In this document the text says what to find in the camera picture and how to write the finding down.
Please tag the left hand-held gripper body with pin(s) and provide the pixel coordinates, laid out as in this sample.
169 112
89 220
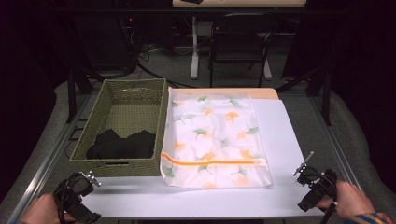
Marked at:
76 186

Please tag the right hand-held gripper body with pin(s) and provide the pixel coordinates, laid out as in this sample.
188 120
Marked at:
323 185

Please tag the green woven basket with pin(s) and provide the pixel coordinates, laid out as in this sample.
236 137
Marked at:
124 168

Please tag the black cloth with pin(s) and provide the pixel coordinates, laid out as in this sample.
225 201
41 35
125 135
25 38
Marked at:
124 147

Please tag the white leaf-print laundry bag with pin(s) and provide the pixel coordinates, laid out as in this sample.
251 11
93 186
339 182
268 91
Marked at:
218 130

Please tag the person's right hand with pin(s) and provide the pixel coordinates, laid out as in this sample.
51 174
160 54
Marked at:
351 199

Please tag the person's left hand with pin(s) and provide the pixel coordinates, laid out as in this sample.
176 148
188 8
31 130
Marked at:
40 208

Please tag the black metal stand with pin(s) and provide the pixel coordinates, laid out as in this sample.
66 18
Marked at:
326 99
71 99

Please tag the white board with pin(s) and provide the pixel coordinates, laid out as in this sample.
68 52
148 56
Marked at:
186 199

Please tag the wooden desk with white legs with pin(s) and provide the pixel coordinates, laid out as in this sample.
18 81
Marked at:
194 62

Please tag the black device with red light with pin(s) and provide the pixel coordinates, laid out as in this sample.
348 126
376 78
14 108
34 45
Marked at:
130 20

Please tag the black device on desk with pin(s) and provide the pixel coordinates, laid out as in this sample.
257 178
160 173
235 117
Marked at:
191 1

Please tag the aluminium rail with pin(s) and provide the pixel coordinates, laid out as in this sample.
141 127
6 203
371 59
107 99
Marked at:
46 161
342 155

